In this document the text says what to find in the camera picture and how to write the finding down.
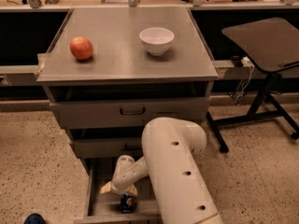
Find black rolling side table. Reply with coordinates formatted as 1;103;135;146
206;17;299;153

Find blue pepsi can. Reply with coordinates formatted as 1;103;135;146
120;194;134;213

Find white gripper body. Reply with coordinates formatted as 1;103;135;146
111;182;131;195

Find white ceramic bowl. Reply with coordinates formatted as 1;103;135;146
139;27;175;56

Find white cables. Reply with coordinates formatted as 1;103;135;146
233;56;255;105

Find grey drawer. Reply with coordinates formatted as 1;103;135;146
50;97;210;129
70;137;142;159
73;158;163;224

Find bottom grey drawer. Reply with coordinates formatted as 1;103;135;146
73;158;163;224

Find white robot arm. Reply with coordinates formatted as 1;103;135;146
100;118;224;224

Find red apple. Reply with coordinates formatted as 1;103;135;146
70;36;93;60

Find grey drawer cabinet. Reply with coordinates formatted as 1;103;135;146
36;7;219;173

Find blue shoe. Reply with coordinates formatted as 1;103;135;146
23;213;46;224

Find middle grey drawer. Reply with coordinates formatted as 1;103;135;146
70;137;142;159

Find top grey drawer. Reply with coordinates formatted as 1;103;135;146
50;97;210;129

